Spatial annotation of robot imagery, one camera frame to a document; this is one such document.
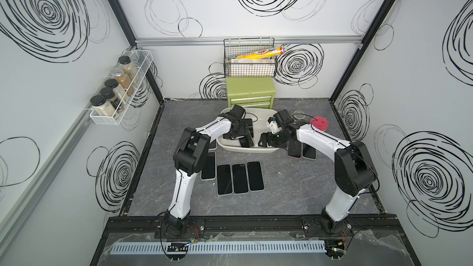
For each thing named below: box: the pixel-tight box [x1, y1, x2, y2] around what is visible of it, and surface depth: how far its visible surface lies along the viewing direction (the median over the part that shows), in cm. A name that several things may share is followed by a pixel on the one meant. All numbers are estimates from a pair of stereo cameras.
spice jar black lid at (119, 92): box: [104, 78, 130, 105], surface depth 69 cm
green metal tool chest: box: [225, 76, 276, 109], surface depth 104 cm
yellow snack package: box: [235, 46, 285, 60], surface depth 88 cm
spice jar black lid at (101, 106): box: [89, 94, 116, 117], surface depth 63 cm
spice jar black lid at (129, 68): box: [117, 56, 140, 84], surface depth 77 cm
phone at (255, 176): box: [246, 160, 265, 193], surface depth 88 cm
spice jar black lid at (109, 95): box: [99, 86, 125, 113], surface depth 66 cm
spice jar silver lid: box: [110, 67, 135, 97], surface depth 72 cm
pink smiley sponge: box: [310, 115, 329, 132], surface depth 107 cm
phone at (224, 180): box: [216, 163, 234, 196], surface depth 88 cm
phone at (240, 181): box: [231, 163, 250, 195], surface depth 89 cm
